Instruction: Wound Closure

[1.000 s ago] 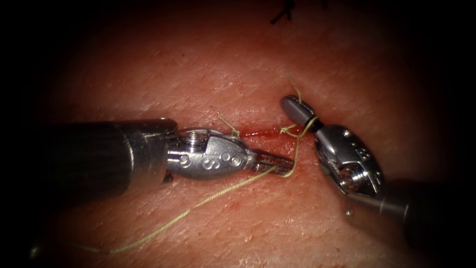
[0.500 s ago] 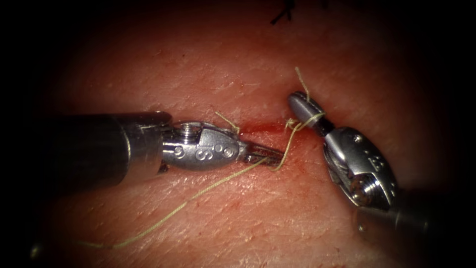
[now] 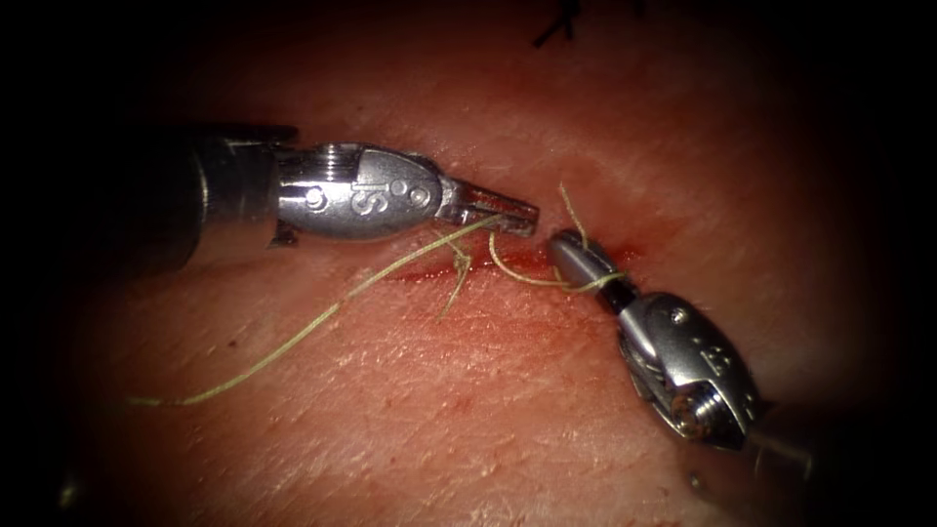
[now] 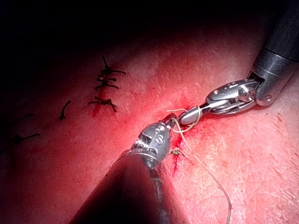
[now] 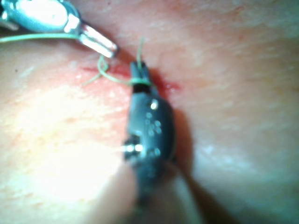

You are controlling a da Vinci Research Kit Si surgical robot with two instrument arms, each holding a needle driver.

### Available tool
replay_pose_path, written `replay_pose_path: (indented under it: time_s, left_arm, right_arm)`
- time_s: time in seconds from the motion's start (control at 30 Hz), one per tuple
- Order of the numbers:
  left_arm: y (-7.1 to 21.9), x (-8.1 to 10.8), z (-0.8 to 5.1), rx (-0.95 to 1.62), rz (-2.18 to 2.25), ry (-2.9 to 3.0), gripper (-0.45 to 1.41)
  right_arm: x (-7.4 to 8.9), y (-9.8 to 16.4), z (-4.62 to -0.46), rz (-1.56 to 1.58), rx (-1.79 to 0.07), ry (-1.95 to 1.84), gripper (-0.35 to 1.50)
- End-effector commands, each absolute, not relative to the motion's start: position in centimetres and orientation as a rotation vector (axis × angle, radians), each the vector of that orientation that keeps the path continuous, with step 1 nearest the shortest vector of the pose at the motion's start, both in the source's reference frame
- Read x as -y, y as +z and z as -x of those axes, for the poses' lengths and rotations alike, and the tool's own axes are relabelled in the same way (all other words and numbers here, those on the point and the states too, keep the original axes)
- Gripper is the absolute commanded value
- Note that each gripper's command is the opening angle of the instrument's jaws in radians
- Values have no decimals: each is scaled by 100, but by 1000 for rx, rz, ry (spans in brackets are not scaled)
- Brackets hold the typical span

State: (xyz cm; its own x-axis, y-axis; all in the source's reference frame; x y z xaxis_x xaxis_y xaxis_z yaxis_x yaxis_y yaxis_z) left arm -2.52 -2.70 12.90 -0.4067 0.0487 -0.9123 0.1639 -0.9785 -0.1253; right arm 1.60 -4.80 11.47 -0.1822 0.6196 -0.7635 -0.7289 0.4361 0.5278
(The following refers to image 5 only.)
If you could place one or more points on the right arm needle driver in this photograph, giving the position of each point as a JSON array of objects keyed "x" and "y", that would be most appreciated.
[{"x": 151, "y": 126}]

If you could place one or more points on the right arm needle driver jaw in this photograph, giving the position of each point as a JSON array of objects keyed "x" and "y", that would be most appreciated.
[
  {"x": 135, "y": 74},
  {"x": 144, "y": 75}
]

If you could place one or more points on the left arm needle driver jaw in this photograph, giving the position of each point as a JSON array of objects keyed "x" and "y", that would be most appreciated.
[
  {"x": 95, "y": 47},
  {"x": 100, "y": 37}
]

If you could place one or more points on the left arm needle driver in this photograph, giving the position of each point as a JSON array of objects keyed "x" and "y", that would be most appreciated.
[{"x": 42, "y": 15}]

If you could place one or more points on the blue thread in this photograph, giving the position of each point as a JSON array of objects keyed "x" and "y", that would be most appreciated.
[{"x": 46, "y": 36}]

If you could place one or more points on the dark right arm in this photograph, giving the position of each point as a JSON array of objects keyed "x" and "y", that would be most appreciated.
[{"x": 151, "y": 198}]

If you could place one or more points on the tissue pad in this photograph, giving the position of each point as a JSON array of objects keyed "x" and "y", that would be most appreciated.
[{"x": 233, "y": 93}]

